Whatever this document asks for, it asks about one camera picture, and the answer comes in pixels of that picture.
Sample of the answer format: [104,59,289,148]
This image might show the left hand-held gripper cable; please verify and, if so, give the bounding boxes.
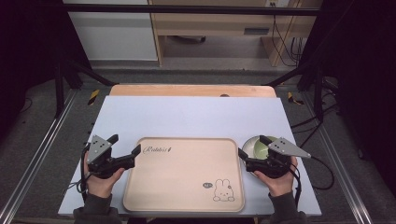
[65,145,93,202]

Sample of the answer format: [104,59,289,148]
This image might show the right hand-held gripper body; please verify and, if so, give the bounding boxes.
[246,136,312,179]

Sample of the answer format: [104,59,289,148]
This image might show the aluminium floor rail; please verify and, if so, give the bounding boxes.
[302,92,375,224]
[0,89,78,224]

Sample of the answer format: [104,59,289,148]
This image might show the person's right hand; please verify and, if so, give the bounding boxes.
[253,156,299,198]

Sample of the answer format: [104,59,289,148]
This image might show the yellow and black tape strip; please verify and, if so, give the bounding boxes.
[87,89,101,106]
[287,91,305,105]

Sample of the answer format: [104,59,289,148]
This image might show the black metal frame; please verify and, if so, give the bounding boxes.
[53,3,332,122]

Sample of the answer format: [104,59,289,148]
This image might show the light wooden desk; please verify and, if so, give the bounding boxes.
[148,0,323,68]

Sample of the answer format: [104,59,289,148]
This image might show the black hanging cables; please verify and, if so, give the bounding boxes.
[271,0,305,67]

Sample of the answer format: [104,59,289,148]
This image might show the hand-held gripper cable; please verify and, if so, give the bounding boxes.
[288,155,335,210]
[65,145,93,202]

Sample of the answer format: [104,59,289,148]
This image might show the person's left hand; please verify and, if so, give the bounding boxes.
[82,152,126,199]

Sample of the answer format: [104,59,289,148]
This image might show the beige tray with rabbit print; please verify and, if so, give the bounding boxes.
[122,136,247,214]

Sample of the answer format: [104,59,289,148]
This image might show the green bowl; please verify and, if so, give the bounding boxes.
[252,135,279,161]

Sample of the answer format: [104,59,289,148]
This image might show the wooden table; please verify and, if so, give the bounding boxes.
[108,83,277,99]

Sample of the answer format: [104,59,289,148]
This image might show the right hand-held gripper cable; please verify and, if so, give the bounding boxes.
[288,155,335,210]

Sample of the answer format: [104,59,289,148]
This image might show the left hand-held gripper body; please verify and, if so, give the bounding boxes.
[81,134,128,180]

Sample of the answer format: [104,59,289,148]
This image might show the black floor cables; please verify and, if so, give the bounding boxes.
[290,77,341,148]

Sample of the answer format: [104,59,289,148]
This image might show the white cabinet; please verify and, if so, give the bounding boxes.
[63,0,159,62]

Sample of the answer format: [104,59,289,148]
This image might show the dark curtain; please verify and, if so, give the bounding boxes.
[298,0,396,189]
[0,0,92,139]

